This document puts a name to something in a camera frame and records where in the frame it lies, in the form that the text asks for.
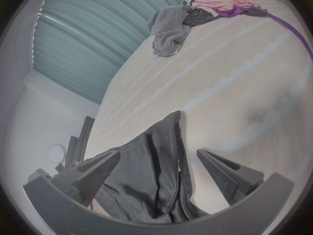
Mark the round white lamp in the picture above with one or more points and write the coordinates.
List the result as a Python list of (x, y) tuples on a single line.
[(56, 153)]

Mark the grey garment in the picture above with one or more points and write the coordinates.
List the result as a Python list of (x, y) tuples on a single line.
[(168, 28)]

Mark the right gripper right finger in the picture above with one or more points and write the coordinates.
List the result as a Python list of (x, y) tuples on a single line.
[(232, 177)]

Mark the black T-shirt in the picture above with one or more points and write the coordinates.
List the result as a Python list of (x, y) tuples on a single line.
[(151, 168)]

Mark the pile of clothes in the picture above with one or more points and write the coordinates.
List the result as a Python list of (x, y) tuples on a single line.
[(215, 1)]

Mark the blue-green curtain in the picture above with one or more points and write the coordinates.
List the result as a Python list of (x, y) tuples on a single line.
[(110, 8), (73, 65)]

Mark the bed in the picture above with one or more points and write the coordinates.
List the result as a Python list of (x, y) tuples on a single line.
[(232, 82)]

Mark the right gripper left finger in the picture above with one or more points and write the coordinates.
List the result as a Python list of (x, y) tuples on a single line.
[(93, 175)]

